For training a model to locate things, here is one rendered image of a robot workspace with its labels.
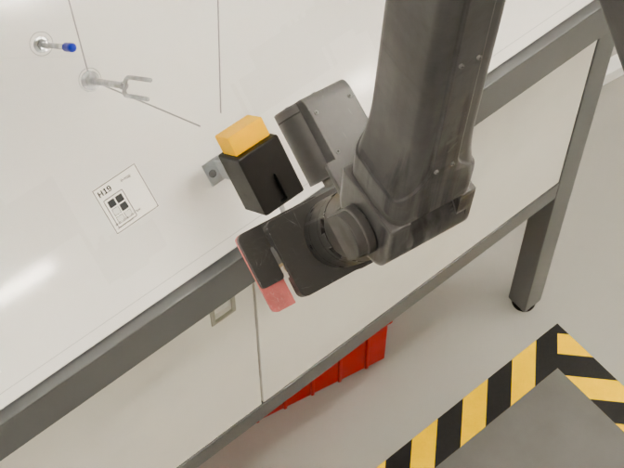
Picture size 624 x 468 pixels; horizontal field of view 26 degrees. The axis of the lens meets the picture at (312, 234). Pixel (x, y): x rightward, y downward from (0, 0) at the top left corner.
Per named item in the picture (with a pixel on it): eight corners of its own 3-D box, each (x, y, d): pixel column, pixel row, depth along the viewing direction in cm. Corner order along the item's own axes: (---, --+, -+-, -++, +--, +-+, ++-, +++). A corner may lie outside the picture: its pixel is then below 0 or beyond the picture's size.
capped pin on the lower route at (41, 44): (31, 49, 121) (62, 53, 114) (36, 33, 121) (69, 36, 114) (45, 55, 122) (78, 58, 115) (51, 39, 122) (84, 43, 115)
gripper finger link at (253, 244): (215, 247, 113) (240, 234, 104) (289, 209, 115) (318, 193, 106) (253, 318, 113) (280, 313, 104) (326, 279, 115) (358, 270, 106)
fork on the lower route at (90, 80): (97, 92, 125) (158, 103, 113) (79, 89, 124) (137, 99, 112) (100, 71, 125) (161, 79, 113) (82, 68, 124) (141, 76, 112)
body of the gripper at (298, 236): (258, 227, 105) (281, 214, 98) (368, 169, 108) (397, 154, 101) (297, 300, 106) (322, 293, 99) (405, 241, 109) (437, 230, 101)
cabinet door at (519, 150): (563, 186, 195) (614, -1, 162) (267, 407, 176) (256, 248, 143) (550, 174, 196) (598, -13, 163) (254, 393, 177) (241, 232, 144)
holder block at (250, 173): (246, 253, 135) (293, 270, 127) (192, 149, 131) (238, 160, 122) (282, 228, 137) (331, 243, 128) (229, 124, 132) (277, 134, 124)
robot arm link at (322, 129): (366, 257, 87) (474, 198, 90) (282, 97, 87) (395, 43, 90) (317, 273, 99) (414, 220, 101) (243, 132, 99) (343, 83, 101)
